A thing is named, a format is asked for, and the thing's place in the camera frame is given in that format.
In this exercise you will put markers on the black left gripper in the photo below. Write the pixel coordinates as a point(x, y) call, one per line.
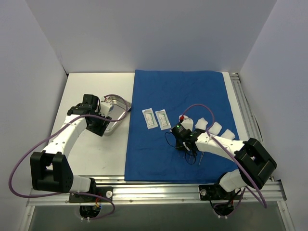
point(98, 125)

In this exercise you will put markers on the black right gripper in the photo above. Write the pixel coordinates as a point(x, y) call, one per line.
point(182, 145)

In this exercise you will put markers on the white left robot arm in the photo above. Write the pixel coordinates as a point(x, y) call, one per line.
point(50, 169)

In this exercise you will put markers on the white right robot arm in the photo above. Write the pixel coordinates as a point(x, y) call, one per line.
point(254, 164)

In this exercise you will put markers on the blue surgical drape cloth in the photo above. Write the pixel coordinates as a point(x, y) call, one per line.
point(151, 153)

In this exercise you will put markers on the right suture packet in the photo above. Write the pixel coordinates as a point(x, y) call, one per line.
point(163, 120)

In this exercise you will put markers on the suture packet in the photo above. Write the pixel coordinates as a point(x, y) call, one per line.
point(163, 120)
point(149, 118)

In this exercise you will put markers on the left suture packet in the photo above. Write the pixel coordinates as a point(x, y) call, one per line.
point(149, 118)

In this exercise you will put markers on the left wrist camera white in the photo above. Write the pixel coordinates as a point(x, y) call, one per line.
point(106, 107)

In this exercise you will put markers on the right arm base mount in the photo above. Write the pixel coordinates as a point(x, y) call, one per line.
point(222, 203)

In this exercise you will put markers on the aluminium right rail frame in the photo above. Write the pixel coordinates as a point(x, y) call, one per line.
point(250, 123)

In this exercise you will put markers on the aluminium rail frame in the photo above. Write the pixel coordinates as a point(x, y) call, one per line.
point(250, 123)
point(144, 206)

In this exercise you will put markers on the aluminium front rail frame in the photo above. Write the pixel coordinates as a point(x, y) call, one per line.
point(144, 206)

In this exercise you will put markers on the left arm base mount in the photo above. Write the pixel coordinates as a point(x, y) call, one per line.
point(91, 203)

